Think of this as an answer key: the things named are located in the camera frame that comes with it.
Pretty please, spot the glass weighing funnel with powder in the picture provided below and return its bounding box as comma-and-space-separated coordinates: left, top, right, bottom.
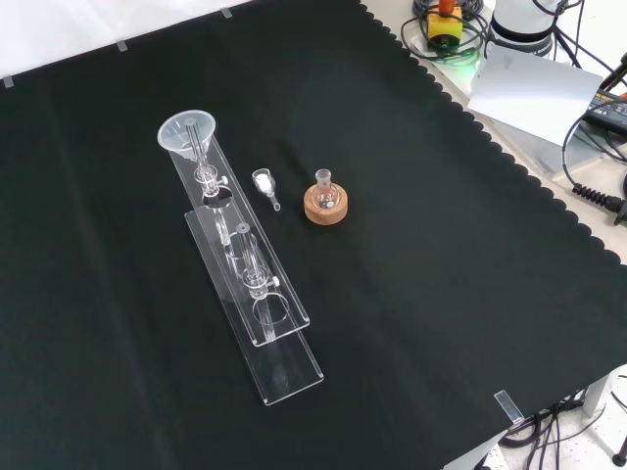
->
251, 167, 283, 212

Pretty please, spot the clear acrylic funnel stand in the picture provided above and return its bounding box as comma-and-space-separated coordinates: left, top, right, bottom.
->
166, 121, 325, 407

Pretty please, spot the translucent white plastic funnel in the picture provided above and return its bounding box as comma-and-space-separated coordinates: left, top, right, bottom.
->
157, 109, 218, 165

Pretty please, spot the small glass round-bottom flask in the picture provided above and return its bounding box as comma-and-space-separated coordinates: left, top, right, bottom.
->
314, 168, 339, 211

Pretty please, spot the black bench cloth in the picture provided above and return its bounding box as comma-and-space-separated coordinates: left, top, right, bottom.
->
0, 0, 627, 470

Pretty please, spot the yellow stop button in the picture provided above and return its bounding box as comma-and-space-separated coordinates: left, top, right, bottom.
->
426, 0, 463, 49

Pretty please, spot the black power adapter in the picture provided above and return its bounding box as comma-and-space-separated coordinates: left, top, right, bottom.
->
584, 81, 627, 134

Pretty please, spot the white table leg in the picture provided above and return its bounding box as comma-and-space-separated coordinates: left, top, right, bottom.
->
581, 364, 627, 418

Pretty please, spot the cork ring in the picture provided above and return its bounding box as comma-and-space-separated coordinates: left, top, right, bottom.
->
303, 183, 350, 223

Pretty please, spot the black cable with ribbed plug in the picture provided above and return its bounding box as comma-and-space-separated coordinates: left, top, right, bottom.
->
560, 111, 627, 226

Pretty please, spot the black floor cable bundle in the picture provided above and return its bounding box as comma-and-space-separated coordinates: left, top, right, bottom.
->
498, 386, 627, 464

